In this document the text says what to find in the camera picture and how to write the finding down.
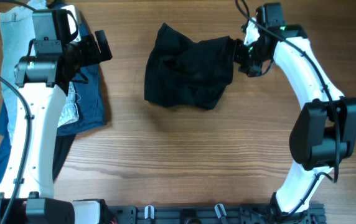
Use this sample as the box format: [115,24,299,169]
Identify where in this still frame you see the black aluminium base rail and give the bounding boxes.
[103,203,327,224]

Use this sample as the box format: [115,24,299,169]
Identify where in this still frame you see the light blue denim shorts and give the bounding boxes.
[0,0,81,146]

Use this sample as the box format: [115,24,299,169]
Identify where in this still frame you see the black garment under pile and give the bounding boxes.
[52,134,76,181]

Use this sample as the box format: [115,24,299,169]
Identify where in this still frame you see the black shorts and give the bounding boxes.
[144,23,235,110]

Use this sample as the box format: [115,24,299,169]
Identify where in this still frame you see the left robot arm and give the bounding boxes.
[0,9,116,223]

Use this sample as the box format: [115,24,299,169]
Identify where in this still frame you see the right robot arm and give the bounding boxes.
[233,1,356,222]

